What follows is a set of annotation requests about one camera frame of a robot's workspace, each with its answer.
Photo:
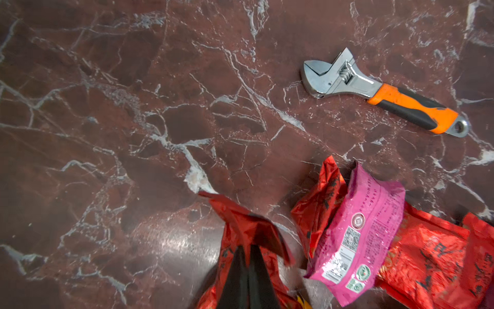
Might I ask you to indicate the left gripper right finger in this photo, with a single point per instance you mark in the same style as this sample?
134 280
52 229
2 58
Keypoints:
260 288

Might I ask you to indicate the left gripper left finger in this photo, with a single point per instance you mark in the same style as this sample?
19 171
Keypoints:
235 292

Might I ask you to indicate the red tea bag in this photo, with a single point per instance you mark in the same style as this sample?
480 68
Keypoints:
433 263
244 228
314 212

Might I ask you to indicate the magenta tea bag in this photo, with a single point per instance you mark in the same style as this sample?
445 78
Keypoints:
354 246

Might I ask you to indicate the small yellow tea bag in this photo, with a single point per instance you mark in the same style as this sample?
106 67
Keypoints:
304 304

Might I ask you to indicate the orange handled adjustable wrench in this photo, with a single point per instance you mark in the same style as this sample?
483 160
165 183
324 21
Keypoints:
343 76

